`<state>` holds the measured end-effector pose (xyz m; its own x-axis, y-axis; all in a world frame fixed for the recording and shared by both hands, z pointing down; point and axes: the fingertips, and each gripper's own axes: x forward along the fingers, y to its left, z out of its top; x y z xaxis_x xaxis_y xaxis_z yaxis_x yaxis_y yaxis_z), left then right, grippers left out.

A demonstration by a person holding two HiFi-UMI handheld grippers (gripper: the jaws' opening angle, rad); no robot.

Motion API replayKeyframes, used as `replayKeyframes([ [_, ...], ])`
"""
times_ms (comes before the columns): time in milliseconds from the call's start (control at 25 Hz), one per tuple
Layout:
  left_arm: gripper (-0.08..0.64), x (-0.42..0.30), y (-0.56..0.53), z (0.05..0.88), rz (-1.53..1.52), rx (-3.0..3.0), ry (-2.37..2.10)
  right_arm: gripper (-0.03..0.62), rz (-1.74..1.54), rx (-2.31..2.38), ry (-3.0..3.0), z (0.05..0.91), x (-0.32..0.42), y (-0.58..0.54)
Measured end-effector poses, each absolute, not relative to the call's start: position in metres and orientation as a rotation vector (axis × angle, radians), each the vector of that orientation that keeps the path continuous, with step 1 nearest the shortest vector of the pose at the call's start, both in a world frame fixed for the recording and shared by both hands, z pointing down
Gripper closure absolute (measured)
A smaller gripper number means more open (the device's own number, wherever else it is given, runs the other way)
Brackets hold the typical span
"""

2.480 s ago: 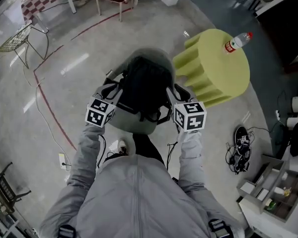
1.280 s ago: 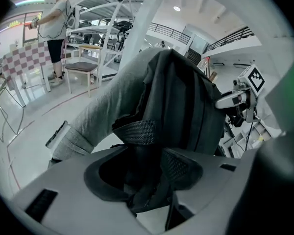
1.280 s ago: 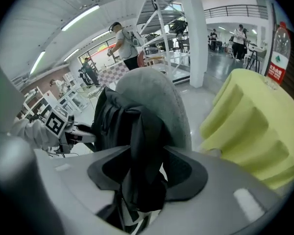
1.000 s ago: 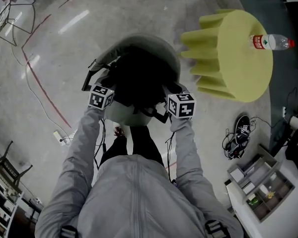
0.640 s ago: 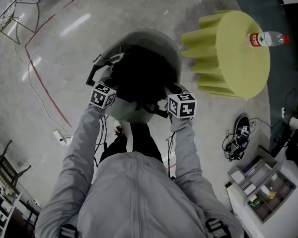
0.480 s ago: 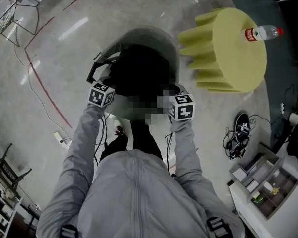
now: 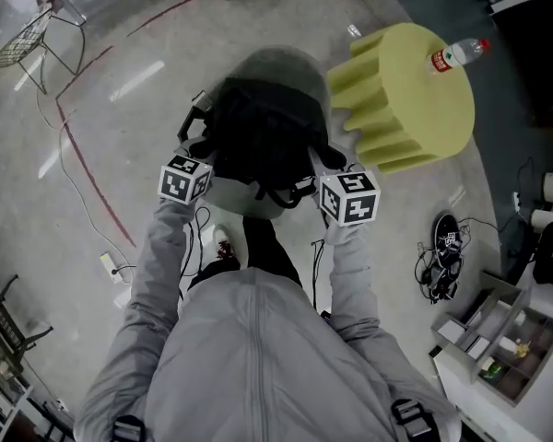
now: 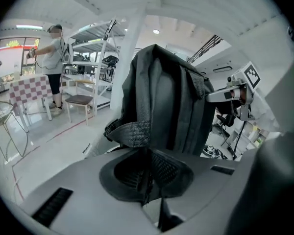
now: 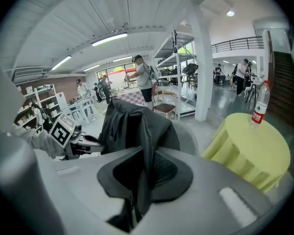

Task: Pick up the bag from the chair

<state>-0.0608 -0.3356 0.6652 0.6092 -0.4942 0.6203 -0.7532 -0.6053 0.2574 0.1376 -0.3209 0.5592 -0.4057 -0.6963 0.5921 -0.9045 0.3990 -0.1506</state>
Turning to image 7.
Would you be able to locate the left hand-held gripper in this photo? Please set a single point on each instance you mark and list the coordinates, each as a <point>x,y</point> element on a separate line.
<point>184,180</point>

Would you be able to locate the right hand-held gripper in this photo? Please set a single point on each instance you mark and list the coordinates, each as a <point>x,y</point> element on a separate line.
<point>350,198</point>

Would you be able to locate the black backpack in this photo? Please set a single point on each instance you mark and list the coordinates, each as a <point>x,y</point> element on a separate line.
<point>262,131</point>

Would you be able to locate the grey armchair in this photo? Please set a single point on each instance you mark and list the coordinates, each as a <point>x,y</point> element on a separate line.
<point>239,198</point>

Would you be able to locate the person's left forearm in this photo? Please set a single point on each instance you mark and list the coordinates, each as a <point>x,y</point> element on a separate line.
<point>163,256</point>

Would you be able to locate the person's right forearm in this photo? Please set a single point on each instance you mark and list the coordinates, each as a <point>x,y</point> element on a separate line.
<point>352,279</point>

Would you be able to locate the person's right leg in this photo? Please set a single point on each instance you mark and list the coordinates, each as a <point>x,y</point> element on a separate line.
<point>269,247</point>

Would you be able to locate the person's left white shoe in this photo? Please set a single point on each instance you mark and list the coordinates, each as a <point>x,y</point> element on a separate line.
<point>225,244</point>

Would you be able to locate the black board with white print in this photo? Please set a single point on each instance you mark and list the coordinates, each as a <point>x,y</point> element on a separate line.
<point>448,237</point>

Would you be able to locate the clear water bottle red label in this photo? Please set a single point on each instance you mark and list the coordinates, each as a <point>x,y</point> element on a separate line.
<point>456,55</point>

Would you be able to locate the small white power strip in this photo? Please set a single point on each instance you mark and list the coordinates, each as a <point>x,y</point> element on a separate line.
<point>516,201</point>

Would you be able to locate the person's grey jacket torso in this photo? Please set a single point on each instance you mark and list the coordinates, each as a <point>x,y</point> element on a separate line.
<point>258,362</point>

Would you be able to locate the grey open shelf unit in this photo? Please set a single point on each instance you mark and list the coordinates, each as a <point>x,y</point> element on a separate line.
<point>507,339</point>

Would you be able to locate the green bottle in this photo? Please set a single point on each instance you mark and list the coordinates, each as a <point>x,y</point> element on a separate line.
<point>491,370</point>

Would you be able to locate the white drawer cabinet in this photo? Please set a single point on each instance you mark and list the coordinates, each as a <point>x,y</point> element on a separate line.
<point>470,408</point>

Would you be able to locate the low white storage shelf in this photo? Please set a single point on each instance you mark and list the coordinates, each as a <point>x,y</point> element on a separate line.
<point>9,403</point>

